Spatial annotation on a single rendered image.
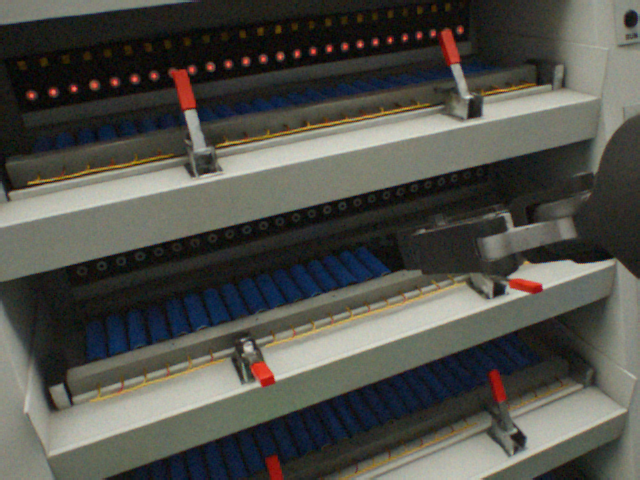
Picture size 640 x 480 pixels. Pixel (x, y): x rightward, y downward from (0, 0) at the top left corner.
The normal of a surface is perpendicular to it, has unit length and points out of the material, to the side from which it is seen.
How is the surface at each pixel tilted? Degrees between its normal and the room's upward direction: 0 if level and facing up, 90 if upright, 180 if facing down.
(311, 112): 108
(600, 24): 90
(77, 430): 18
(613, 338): 90
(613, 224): 92
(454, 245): 91
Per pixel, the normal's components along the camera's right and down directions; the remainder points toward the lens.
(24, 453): 0.33, 0.12
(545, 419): -0.07, -0.88
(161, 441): 0.38, 0.42
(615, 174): -0.94, -0.17
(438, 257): -0.94, 0.26
